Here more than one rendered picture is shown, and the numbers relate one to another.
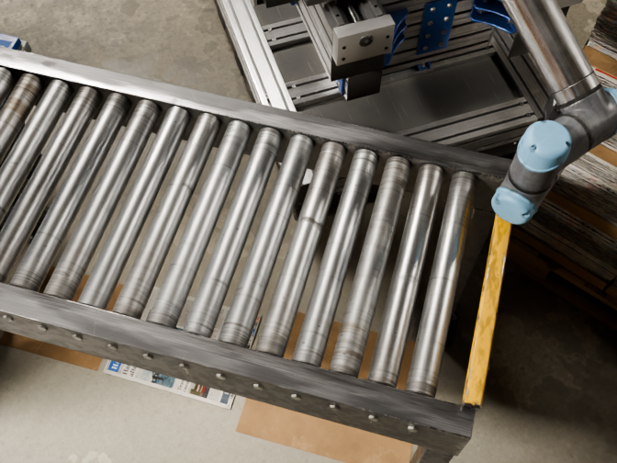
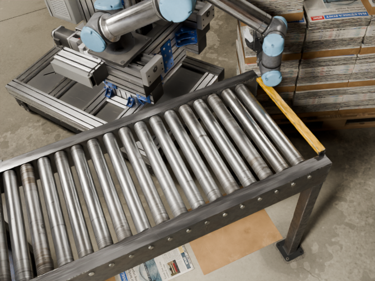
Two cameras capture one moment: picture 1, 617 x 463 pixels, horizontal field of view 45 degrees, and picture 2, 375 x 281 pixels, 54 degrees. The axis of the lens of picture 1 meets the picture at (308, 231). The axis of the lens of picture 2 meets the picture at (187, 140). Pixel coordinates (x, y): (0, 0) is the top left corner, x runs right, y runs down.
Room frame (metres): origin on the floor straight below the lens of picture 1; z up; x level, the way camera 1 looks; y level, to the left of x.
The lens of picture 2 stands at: (-0.01, 0.51, 1.88)
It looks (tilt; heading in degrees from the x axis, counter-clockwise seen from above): 52 degrees down; 327
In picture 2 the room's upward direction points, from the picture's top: 8 degrees counter-clockwise
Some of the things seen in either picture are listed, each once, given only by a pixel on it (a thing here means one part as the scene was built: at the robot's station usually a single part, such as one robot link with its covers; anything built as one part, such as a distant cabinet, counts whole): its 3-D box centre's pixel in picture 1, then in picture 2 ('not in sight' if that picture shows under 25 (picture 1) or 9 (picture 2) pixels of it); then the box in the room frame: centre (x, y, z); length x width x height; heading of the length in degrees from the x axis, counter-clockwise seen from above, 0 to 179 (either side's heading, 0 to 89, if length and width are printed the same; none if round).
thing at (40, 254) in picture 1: (74, 188); (90, 194); (0.77, 0.45, 0.77); 0.47 x 0.05 x 0.05; 164
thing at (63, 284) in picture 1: (106, 197); (107, 187); (0.75, 0.38, 0.77); 0.47 x 0.05 x 0.05; 164
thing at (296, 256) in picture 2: not in sight; (289, 248); (0.32, -0.23, 0.01); 0.14 x 0.13 x 0.01; 164
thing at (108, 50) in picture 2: not in sight; (116, 35); (1.36, -0.07, 0.87); 0.15 x 0.15 x 0.10
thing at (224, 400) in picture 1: (184, 344); (150, 258); (0.75, 0.35, 0.00); 0.37 x 0.28 x 0.01; 74
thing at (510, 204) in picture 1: (523, 189); (270, 71); (0.70, -0.38, 0.88); 0.11 x 0.08 x 0.09; 144
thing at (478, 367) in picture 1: (492, 287); (288, 111); (0.54, -0.32, 0.81); 0.43 x 0.03 x 0.02; 164
